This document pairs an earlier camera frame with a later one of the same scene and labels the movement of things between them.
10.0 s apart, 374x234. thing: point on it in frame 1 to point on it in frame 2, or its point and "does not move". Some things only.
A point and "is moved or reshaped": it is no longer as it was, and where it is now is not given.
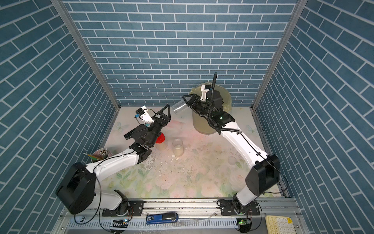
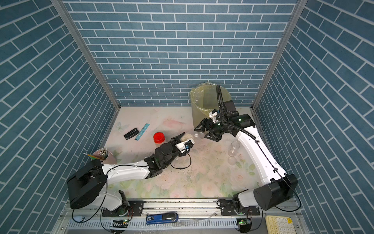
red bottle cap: (161, 144) does not move
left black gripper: (162, 122) to (175, 139)
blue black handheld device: (161, 218) does not move
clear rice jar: (178, 147) is moved or reshaped
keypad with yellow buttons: (280, 224) does not move
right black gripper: (194, 103) to (202, 129)
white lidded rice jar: (179, 106) to (234, 146)
